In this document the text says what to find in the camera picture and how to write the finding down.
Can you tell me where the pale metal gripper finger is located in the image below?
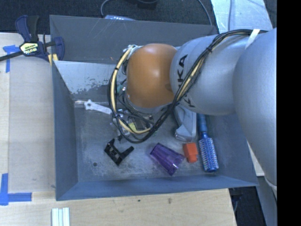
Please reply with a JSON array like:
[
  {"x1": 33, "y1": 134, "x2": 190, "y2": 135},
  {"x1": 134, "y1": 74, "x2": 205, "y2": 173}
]
[
  {"x1": 117, "y1": 125, "x2": 130, "y2": 137},
  {"x1": 112, "y1": 113, "x2": 125, "y2": 127}
]

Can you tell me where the white plastic wrench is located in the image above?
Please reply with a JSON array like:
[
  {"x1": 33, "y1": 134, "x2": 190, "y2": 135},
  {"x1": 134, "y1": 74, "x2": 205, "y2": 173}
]
[{"x1": 84, "y1": 99, "x2": 113, "y2": 115}]

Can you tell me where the purple clear plastic cup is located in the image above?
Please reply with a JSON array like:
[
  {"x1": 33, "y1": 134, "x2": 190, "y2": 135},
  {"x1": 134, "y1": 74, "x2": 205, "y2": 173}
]
[{"x1": 150, "y1": 142, "x2": 185, "y2": 177}]

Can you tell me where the pale grey folded cloth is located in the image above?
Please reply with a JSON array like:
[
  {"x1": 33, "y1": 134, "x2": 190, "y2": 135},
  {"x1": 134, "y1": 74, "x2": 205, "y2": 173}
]
[{"x1": 174, "y1": 105, "x2": 198, "y2": 143}]

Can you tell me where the grey metal bin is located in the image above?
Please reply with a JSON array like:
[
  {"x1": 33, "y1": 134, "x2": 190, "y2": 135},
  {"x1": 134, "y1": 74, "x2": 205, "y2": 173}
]
[{"x1": 49, "y1": 15, "x2": 260, "y2": 202}]

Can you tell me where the orange-red small block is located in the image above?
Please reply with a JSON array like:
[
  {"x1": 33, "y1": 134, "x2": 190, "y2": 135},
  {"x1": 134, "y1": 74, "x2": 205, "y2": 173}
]
[{"x1": 182, "y1": 142, "x2": 198, "y2": 163}]

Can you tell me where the blue round hairbrush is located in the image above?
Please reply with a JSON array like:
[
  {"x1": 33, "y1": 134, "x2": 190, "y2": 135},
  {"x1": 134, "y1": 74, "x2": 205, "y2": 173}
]
[{"x1": 197, "y1": 113, "x2": 220, "y2": 173}]

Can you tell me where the pale wood board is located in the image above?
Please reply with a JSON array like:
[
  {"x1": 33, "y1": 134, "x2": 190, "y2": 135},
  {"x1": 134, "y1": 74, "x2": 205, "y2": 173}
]
[{"x1": 8, "y1": 55, "x2": 57, "y2": 194}]

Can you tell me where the black plastic bracket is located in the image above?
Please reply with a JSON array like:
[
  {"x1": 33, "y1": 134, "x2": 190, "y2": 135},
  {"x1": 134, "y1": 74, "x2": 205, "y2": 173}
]
[{"x1": 104, "y1": 138, "x2": 135, "y2": 167}]

